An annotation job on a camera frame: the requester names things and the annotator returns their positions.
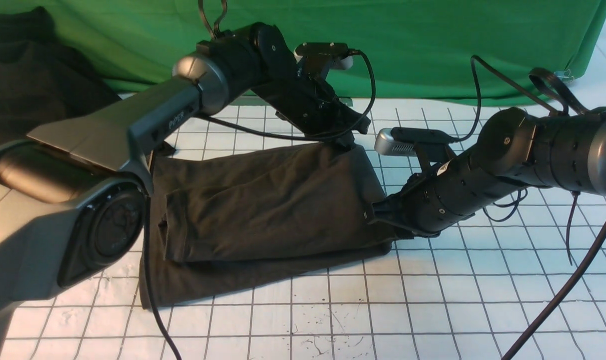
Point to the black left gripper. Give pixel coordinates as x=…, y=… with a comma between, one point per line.
x=311, y=106

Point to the black cloth pile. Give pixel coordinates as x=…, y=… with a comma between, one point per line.
x=43, y=80

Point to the green backdrop cloth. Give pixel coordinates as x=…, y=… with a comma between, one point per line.
x=417, y=48

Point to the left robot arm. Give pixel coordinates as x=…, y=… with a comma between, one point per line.
x=74, y=195

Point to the gray metal strip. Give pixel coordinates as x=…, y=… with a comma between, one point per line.
x=253, y=100

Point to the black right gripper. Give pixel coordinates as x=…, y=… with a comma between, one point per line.
x=440, y=197

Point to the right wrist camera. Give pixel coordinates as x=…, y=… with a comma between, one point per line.
x=427, y=145

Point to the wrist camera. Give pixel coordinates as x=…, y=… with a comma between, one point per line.
x=427, y=145
x=320, y=56

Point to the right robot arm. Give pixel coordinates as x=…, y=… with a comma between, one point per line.
x=513, y=151

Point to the gray long-sleeved shirt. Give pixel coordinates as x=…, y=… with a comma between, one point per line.
x=232, y=223

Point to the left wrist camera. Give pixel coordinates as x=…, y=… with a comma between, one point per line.
x=320, y=56

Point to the silver binder clip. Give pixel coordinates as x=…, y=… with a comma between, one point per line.
x=565, y=76

